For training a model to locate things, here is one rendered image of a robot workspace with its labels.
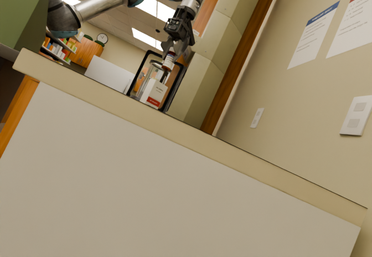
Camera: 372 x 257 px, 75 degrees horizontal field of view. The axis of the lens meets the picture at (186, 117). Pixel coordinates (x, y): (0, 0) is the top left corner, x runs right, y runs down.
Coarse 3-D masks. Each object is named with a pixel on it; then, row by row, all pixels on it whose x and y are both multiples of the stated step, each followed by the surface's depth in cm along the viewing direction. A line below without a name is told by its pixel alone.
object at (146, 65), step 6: (150, 54) 181; (162, 60) 180; (144, 66) 180; (174, 66) 180; (144, 72) 180; (174, 72) 180; (168, 78) 179; (174, 78) 179; (138, 84) 179; (168, 84) 179; (132, 90) 179; (168, 90) 178; (162, 102) 178
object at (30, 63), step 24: (24, 48) 40; (24, 72) 40; (48, 72) 40; (72, 72) 41; (96, 96) 41; (120, 96) 42; (144, 120) 42; (168, 120) 43; (192, 144) 43; (216, 144) 44; (240, 168) 44; (264, 168) 45; (288, 192) 46; (312, 192) 46; (336, 216) 47; (360, 216) 48
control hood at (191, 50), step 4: (196, 36) 150; (196, 40) 150; (200, 40) 150; (196, 44) 150; (188, 48) 156; (192, 48) 149; (196, 48) 150; (192, 52) 152; (188, 56) 165; (192, 56) 161; (184, 60) 180; (188, 60) 172
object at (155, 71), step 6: (156, 60) 107; (150, 66) 109; (156, 66) 108; (150, 72) 108; (156, 72) 107; (162, 72) 108; (168, 72) 111; (144, 78) 109; (150, 78) 107; (156, 78) 107; (144, 84) 107; (138, 90) 109
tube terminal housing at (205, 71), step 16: (224, 16) 152; (208, 32) 151; (224, 32) 152; (208, 48) 151; (224, 48) 157; (192, 64) 149; (208, 64) 151; (224, 64) 163; (192, 80) 149; (208, 80) 155; (176, 96) 148; (192, 96) 149; (208, 96) 160; (176, 112) 147; (192, 112) 152
